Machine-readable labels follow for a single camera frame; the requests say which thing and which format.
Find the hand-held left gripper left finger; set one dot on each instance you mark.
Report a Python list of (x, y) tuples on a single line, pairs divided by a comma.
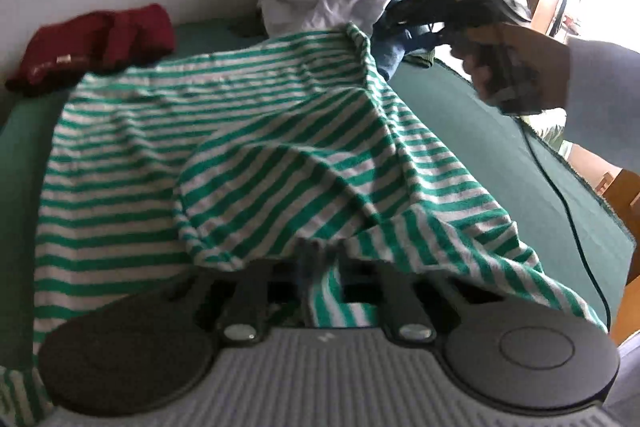
[(250, 302)]

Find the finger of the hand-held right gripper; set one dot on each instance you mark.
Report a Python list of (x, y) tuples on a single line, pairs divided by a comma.
[(425, 4), (430, 39)]

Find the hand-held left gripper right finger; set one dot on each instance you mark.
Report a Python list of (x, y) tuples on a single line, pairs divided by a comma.
[(405, 302)]

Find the green white striped shirt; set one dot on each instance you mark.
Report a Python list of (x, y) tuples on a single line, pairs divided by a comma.
[(250, 157)]

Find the person's right forearm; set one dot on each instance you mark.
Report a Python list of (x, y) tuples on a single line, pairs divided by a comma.
[(605, 97)]

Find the person's right hand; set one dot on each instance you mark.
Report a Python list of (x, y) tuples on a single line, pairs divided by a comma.
[(530, 57)]

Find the dark green knit garment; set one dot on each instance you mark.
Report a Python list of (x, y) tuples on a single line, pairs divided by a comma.
[(420, 59)]

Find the wooden furniture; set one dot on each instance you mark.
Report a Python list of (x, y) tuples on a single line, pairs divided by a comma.
[(625, 207)]

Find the dark red garment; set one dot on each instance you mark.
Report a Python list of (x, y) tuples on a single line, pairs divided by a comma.
[(100, 42)]

